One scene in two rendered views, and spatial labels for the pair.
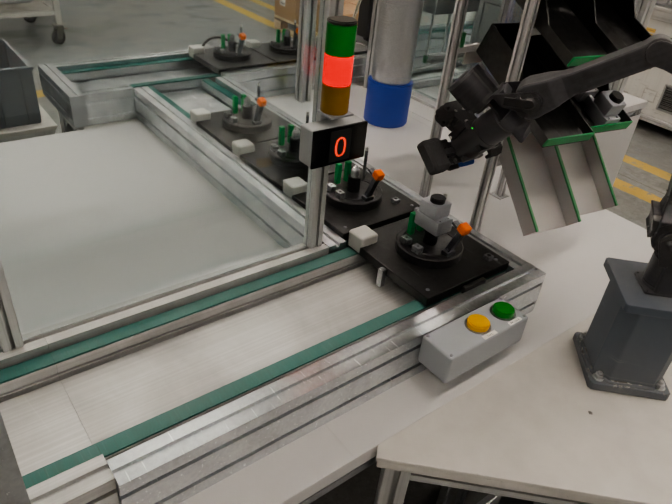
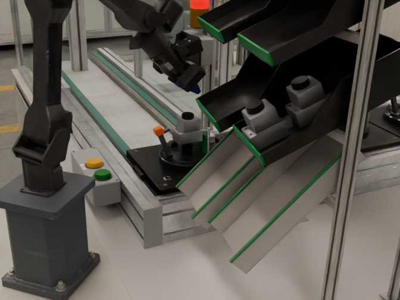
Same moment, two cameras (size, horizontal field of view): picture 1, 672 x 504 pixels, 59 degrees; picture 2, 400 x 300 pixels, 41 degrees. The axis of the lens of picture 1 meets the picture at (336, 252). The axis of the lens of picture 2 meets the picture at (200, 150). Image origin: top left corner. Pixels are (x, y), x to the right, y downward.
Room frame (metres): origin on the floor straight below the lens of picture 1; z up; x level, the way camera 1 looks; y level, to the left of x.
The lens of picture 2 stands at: (1.37, -1.37, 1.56)
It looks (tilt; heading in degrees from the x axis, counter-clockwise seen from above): 25 degrees down; 104
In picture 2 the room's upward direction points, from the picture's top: 2 degrees clockwise
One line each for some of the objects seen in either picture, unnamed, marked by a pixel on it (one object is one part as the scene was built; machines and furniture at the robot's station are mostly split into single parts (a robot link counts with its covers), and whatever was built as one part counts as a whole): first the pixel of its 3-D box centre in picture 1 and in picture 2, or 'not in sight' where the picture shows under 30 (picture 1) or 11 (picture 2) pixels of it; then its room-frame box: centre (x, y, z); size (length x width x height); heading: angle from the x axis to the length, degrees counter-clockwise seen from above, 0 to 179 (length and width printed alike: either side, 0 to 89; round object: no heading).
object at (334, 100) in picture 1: (335, 97); (199, 17); (1.01, 0.03, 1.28); 0.05 x 0.05 x 0.05
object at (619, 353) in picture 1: (636, 328); (48, 231); (0.86, -0.57, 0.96); 0.15 x 0.15 x 0.20; 86
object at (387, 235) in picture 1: (427, 253); (186, 163); (1.04, -0.19, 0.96); 0.24 x 0.24 x 0.02; 41
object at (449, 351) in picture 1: (474, 337); (94, 175); (0.82, -0.27, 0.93); 0.21 x 0.07 x 0.06; 131
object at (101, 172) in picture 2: (502, 311); (102, 175); (0.87, -0.32, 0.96); 0.04 x 0.04 x 0.02
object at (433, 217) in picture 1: (431, 209); (191, 126); (1.05, -0.18, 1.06); 0.08 x 0.04 x 0.07; 41
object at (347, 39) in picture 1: (340, 38); not in sight; (1.01, 0.03, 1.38); 0.05 x 0.05 x 0.05
